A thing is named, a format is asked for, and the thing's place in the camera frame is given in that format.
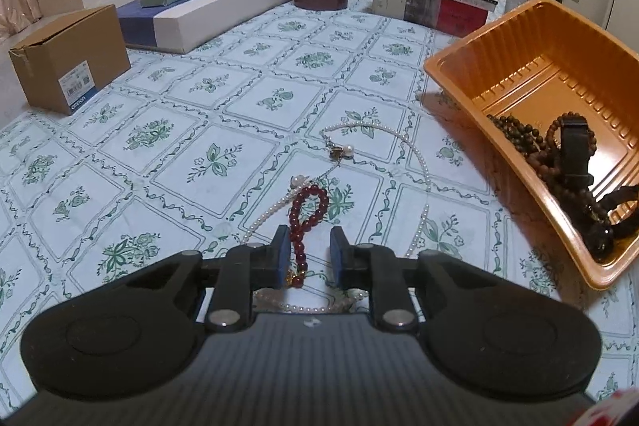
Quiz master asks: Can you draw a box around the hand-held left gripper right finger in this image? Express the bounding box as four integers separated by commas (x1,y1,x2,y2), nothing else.
329,226,500,333

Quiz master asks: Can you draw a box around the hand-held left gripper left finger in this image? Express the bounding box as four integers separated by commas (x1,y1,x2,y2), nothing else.
125,224,292,333

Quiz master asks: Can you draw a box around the dark red bead bracelet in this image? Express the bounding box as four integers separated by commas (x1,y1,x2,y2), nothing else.
288,186,331,288

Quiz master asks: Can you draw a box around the orange plastic tray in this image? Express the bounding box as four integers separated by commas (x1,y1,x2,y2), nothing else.
423,0,639,291

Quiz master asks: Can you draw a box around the floral patterned tablecloth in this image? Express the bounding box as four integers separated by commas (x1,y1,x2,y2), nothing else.
0,0,639,412

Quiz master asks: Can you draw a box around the blue and white long box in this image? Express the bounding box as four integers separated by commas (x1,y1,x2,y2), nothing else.
116,0,295,55

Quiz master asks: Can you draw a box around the black wristband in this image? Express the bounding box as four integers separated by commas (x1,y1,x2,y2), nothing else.
558,117,595,195

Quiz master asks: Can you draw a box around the brown cardboard box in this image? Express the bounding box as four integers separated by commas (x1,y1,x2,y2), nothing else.
7,5,132,116

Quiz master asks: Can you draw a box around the red and white object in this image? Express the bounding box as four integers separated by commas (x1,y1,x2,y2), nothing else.
566,387,639,426

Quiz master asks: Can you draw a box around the white pearl necklace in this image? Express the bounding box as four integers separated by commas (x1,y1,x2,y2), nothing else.
240,121,433,315

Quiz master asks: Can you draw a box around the dark brown bead necklace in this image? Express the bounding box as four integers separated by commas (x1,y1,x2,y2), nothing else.
486,113,607,227

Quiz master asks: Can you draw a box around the brown bead bracelet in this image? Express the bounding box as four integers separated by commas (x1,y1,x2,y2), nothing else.
544,112,598,170

